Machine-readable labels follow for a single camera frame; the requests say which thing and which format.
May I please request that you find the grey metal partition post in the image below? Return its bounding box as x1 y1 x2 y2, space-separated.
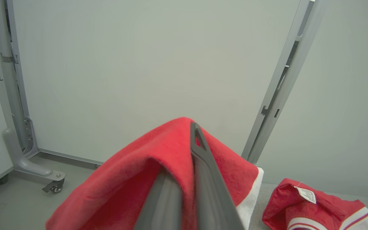
0 0 39 158
241 0 329 165

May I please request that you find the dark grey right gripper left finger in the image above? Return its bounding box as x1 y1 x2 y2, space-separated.
134 170 183 230

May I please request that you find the red garment with striped trim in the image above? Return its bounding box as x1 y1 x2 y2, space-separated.
262 178 368 230

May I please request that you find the grey partition bottom rail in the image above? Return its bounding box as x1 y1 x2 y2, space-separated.
38 148 104 169

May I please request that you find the grey partition foot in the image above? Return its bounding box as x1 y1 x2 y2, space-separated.
2 128 66 182

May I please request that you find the red garment with white hem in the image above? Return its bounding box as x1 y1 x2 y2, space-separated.
45 117 265 230

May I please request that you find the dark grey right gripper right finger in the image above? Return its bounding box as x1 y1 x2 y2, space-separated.
190 122 245 230

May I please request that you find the small metal caster wheel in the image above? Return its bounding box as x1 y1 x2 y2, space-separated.
42 178 65 194

